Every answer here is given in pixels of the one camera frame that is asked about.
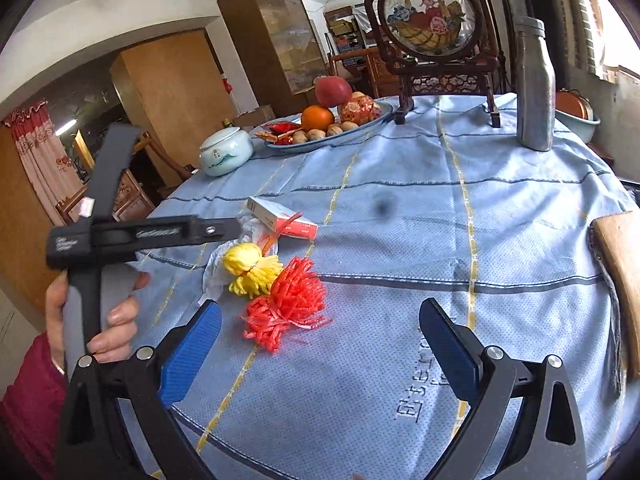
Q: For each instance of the silver metal bottle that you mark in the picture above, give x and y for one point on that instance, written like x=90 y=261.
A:
x=536 y=90

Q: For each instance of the walnut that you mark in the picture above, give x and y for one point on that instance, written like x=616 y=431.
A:
x=335 y=130
x=316 y=135
x=300 y=137
x=349 y=126

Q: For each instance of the pale green ceramic jar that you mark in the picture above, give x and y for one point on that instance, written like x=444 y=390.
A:
x=225 y=152

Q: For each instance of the red foil packet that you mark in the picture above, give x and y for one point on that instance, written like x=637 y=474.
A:
x=284 y=126
x=272 y=138

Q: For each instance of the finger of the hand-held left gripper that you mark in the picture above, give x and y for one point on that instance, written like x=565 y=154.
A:
x=212 y=230

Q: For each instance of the red tassel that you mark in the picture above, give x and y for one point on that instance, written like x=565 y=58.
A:
x=295 y=290

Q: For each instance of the orange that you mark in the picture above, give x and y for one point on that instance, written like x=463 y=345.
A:
x=317 y=117

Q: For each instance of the red hanging knot ornament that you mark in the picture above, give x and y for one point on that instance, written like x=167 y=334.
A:
x=228 y=85

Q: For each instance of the large light wooden wardrobe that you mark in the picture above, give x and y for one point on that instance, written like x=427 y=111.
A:
x=165 y=80

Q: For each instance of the red gold ornamented ball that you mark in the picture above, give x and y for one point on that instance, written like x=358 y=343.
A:
x=359 y=109

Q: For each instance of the red apple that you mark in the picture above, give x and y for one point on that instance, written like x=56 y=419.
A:
x=332 y=91

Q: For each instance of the green plastic basin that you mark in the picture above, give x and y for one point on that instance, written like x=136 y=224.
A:
x=580 y=127

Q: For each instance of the carved wooden chair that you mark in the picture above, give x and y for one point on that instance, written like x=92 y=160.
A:
x=135 y=195

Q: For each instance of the blue striped tablecloth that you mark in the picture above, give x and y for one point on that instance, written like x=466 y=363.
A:
x=400 y=210

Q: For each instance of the yellow tassel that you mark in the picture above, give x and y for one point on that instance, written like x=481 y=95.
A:
x=245 y=260

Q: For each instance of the cardboard box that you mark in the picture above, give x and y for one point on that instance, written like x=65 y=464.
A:
x=255 y=115

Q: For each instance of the striped window curtain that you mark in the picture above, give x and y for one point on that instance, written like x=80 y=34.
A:
x=590 y=20

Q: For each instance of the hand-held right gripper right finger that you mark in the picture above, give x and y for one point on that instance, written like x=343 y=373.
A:
x=450 y=355

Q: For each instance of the orange round lid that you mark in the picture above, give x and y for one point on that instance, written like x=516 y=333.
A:
x=572 y=102

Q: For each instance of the round embroidered wooden table screen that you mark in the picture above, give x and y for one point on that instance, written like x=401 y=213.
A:
x=425 y=15

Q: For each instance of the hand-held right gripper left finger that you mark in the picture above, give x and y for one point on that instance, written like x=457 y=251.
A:
x=192 y=355

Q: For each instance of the person's left hand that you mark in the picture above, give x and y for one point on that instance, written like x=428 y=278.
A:
x=120 y=315

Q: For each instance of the floral pink curtain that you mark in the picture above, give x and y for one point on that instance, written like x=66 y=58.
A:
x=35 y=160

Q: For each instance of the glass door wooden cabinet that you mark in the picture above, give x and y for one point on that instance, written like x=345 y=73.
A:
x=250 y=50

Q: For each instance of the blue rimmed fruit plate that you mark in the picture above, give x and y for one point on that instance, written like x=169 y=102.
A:
x=375 y=117

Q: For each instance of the red and white small box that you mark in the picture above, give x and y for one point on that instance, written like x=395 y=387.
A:
x=270 y=212

